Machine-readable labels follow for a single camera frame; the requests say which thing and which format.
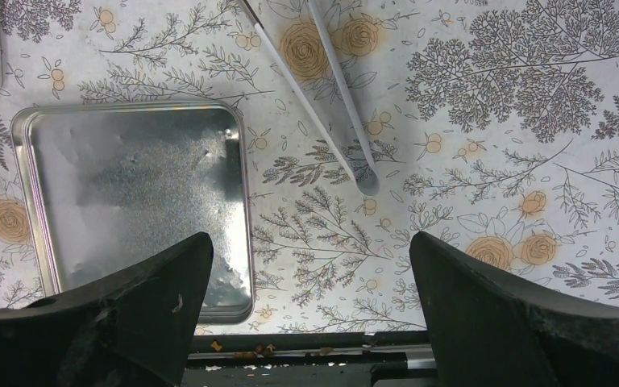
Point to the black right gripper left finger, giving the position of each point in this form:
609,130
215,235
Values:
130,328

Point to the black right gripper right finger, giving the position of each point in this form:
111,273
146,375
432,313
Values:
488,327

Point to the white handled metal tongs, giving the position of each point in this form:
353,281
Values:
308,61

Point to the silver metal tin lid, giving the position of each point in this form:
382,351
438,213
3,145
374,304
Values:
107,186

